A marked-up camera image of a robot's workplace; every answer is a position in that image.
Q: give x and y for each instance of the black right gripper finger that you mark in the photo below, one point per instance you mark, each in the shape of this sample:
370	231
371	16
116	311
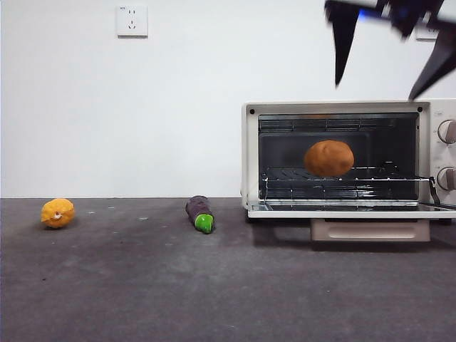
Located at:
440	60
343	39

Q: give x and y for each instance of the brown potato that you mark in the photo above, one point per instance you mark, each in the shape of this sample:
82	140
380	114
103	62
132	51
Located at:
327	158

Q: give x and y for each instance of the cream Toshiba toaster oven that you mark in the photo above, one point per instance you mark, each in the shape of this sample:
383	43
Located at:
249	160

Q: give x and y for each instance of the purple toy eggplant green stem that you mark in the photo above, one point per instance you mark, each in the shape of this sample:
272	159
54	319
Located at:
196	210

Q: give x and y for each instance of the yellow bumpy toy fruit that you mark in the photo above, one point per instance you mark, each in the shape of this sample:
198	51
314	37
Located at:
57	213

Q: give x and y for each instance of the white wall socket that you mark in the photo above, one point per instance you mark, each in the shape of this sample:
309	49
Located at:
132	21
425	34

